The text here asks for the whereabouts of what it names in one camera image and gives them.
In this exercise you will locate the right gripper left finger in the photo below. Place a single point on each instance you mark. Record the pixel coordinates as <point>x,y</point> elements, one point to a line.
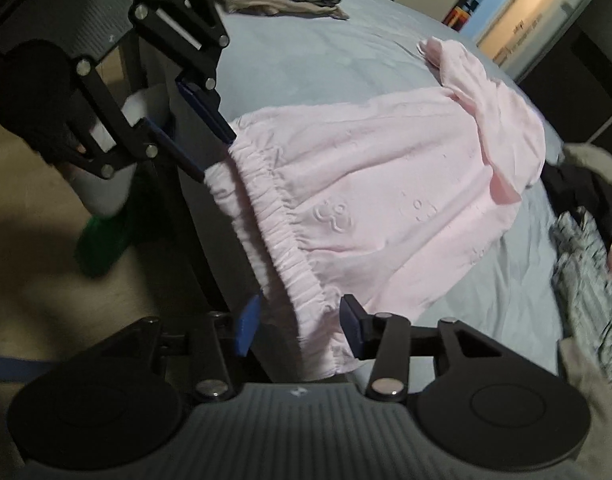
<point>215,349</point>

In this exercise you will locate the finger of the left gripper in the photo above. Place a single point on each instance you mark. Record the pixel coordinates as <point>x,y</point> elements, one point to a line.
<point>197,79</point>
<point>132,143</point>

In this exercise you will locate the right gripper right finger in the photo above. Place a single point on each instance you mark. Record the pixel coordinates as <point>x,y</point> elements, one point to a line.
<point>389,340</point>

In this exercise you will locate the pink skirt garment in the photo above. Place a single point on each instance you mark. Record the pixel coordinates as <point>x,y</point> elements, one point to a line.
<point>392,200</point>

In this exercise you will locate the beige folded garment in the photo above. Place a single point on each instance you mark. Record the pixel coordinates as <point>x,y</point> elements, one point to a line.
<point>284,7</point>

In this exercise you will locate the light blue bed sheet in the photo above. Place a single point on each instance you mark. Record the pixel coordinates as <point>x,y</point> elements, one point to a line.
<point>286,61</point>

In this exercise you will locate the grey striped unfolded garment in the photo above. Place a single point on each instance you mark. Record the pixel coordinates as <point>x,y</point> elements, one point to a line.
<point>582,286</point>

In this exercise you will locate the black garment in pile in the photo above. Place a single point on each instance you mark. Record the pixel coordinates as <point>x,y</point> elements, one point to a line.
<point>570,187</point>

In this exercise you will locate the grey-brown blanket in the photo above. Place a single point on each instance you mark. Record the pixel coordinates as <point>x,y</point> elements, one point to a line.
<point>594,158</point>

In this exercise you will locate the dark wardrobe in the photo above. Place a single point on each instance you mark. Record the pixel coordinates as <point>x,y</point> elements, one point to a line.
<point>572,85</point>

